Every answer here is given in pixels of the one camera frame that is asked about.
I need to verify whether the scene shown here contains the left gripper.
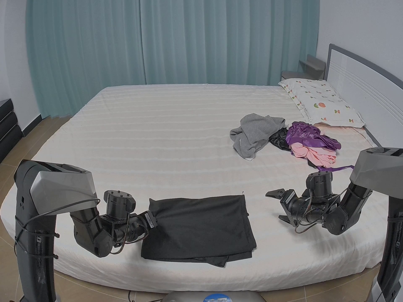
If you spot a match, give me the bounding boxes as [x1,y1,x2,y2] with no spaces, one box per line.
[127,211,158,242]

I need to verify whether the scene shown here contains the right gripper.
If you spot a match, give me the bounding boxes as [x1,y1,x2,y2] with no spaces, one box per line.
[265,189,304,227]

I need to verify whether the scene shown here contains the black T-shirt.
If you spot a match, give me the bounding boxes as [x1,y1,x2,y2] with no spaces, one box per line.
[140,194,258,267]

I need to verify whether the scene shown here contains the pink garment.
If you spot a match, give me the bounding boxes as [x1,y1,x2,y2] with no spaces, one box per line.
[290,143,338,167]

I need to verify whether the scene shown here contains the black shiny garment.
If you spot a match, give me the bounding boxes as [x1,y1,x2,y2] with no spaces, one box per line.
[268,128,292,152]

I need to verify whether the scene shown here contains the purple garment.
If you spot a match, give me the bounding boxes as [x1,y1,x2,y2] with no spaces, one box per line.
[286,121,356,173]

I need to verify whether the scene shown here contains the grey garment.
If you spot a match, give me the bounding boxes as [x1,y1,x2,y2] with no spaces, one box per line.
[229,113,286,162]

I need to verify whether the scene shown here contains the bed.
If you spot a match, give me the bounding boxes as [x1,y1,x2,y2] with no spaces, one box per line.
[0,44,403,293]

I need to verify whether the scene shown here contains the white printed pillow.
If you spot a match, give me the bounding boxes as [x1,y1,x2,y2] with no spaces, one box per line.
[278,78,366,128]

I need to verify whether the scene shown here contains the grey bedside table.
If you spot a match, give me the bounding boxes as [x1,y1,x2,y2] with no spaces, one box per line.
[281,54,325,80]

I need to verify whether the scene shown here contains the black chest of drawers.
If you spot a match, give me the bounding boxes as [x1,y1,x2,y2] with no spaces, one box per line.
[0,98,22,163]

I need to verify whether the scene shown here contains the blue-green curtain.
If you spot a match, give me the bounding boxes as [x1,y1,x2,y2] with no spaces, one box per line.
[27,0,147,119]
[140,0,320,87]

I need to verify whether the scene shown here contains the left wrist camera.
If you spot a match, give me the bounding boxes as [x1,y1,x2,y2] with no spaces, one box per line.
[104,190,136,218]

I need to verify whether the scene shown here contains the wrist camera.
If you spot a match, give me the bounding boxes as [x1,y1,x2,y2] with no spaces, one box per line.
[104,190,136,218]
[306,172,334,197]

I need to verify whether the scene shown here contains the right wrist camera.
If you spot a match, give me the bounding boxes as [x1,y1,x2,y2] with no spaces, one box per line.
[306,172,334,197]

